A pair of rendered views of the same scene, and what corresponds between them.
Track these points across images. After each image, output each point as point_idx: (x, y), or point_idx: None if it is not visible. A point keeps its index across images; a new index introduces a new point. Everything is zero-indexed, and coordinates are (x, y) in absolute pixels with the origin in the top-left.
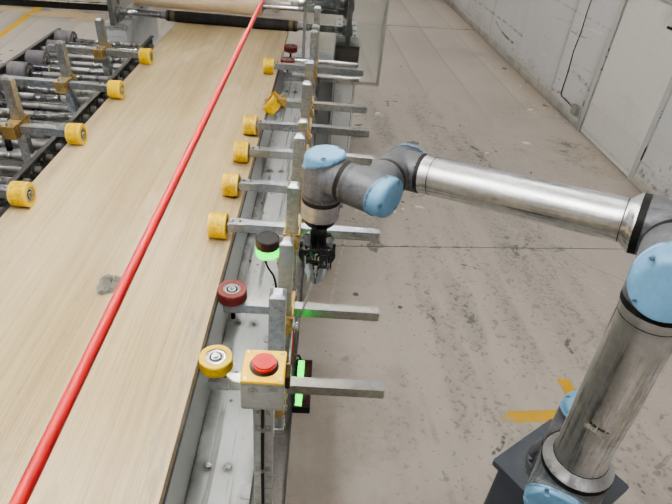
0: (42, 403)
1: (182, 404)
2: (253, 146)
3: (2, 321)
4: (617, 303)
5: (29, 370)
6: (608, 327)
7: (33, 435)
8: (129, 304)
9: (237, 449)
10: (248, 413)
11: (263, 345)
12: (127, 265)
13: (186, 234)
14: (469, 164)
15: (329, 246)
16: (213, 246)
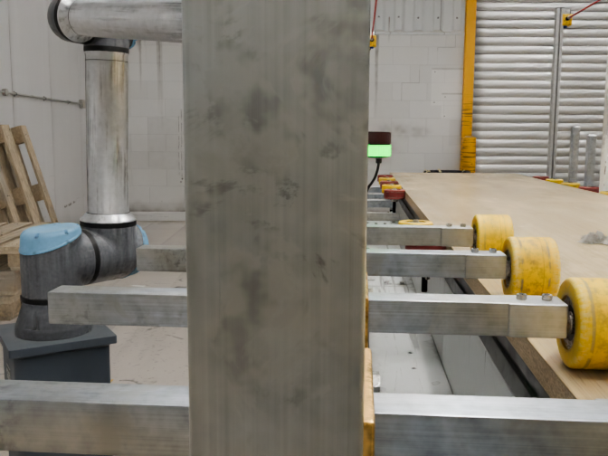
0: (546, 218)
1: (430, 217)
2: (548, 294)
3: None
4: (121, 60)
5: (584, 223)
6: (124, 80)
7: (532, 214)
8: (546, 236)
9: (389, 333)
10: (385, 346)
11: (384, 386)
12: (599, 249)
13: None
14: (171, 0)
15: None
16: None
